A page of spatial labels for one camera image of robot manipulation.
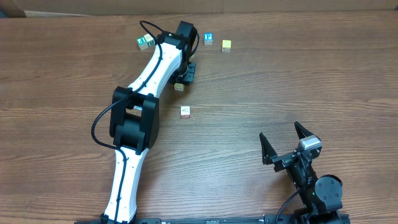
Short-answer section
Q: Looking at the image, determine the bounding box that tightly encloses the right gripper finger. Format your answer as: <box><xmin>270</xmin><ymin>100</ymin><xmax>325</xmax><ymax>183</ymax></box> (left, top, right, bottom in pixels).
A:
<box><xmin>259</xmin><ymin>133</ymin><xmax>278</xmax><ymax>165</ymax></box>
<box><xmin>294</xmin><ymin>121</ymin><xmax>313</xmax><ymax>139</ymax></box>

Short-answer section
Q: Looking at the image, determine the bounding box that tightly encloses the yellow top block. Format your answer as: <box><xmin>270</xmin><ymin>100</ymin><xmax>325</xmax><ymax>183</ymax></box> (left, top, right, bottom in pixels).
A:
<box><xmin>174</xmin><ymin>83</ymin><xmax>185</xmax><ymax>91</ymax></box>

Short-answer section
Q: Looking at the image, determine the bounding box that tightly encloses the yellow block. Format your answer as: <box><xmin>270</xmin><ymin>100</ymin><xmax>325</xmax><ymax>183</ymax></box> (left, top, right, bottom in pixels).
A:
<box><xmin>222</xmin><ymin>40</ymin><xmax>231</xmax><ymax>52</ymax></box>
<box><xmin>174</xmin><ymin>83</ymin><xmax>185</xmax><ymax>91</ymax></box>

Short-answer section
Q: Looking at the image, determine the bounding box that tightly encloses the white block red side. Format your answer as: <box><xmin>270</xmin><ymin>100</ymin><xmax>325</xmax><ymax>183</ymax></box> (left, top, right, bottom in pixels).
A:
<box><xmin>180</xmin><ymin>106</ymin><xmax>191</xmax><ymax>118</ymax></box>

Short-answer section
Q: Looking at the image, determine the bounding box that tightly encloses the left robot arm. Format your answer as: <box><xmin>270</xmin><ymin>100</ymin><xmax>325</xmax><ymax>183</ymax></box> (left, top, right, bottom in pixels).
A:
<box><xmin>93</xmin><ymin>21</ymin><xmax>200</xmax><ymax>223</ymax></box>

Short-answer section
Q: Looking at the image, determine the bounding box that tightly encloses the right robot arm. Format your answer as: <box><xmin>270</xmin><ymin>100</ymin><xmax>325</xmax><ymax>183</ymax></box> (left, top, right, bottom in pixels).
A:
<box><xmin>259</xmin><ymin>121</ymin><xmax>349</xmax><ymax>223</ymax></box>

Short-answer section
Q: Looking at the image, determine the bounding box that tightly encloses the blue P letter block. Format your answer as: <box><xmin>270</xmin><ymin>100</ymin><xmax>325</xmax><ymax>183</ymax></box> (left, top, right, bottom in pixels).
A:
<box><xmin>203</xmin><ymin>32</ymin><xmax>213</xmax><ymax>45</ymax></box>

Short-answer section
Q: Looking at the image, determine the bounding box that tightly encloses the white block green side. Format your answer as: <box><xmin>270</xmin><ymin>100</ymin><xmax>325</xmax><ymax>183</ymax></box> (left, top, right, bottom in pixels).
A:
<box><xmin>144</xmin><ymin>34</ymin><xmax>155</xmax><ymax>47</ymax></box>

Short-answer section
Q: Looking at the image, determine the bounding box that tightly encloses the yellow block far right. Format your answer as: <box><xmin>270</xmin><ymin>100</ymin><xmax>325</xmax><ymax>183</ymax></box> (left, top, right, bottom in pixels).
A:
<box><xmin>222</xmin><ymin>40</ymin><xmax>231</xmax><ymax>52</ymax></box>

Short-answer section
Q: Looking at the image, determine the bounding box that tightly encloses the green F letter block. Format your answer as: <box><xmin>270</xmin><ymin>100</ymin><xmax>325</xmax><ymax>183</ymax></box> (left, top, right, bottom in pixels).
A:
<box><xmin>136</xmin><ymin>36</ymin><xmax>148</xmax><ymax>50</ymax></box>

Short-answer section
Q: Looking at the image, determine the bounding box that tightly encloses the cardboard back panel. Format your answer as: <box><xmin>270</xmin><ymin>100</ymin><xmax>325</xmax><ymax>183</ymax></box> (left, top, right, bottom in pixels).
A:
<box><xmin>1</xmin><ymin>0</ymin><xmax>397</xmax><ymax>17</ymax></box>

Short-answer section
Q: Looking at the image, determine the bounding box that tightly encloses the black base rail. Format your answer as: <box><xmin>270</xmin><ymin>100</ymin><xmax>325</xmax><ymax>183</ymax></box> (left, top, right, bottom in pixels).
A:
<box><xmin>75</xmin><ymin>214</ymin><xmax>351</xmax><ymax>224</ymax></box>

